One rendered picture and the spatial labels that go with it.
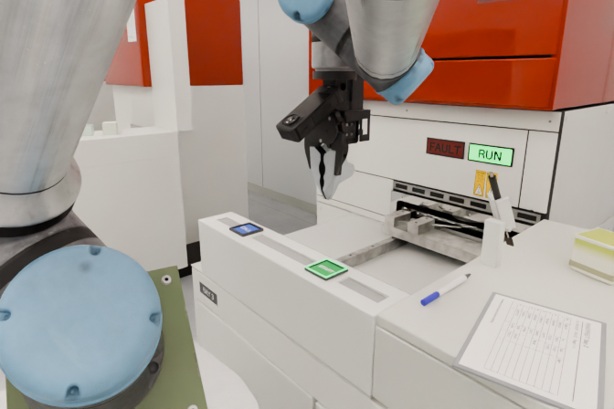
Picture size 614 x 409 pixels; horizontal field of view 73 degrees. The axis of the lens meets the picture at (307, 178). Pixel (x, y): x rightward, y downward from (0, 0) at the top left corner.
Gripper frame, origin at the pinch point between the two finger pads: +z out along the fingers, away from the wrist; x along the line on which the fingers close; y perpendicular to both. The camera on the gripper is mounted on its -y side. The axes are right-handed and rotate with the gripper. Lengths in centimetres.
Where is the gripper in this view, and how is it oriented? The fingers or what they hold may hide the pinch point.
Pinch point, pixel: (323, 193)
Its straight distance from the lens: 70.5
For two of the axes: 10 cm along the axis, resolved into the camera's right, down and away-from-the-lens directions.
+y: 7.5, -1.6, 6.4
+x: -6.6, -1.9, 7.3
